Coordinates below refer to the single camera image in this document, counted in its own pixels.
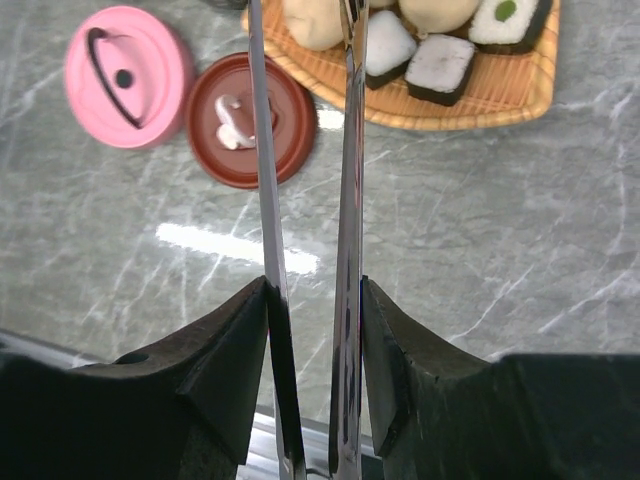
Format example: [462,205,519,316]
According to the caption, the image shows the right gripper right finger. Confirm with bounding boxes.
[362,280,639,479]

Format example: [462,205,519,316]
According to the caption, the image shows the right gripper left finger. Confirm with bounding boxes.
[1,277,267,479]

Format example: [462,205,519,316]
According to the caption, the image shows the pink round lid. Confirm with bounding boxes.
[64,5,196,149]

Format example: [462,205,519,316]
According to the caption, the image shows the brown round lid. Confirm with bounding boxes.
[186,52,317,189]

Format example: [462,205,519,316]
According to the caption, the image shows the woven bamboo triangular tray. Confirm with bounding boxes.
[262,1,561,131]

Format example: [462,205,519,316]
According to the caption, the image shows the green sushi roll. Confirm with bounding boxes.
[468,0,553,55]

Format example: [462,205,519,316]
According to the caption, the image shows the white sushi roll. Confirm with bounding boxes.
[365,10,417,90]
[404,34,476,107]

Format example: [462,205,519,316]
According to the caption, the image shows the metal tongs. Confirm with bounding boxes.
[248,1,369,479]

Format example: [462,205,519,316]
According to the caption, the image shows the beige bun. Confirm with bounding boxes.
[399,0,480,37]
[282,0,343,51]

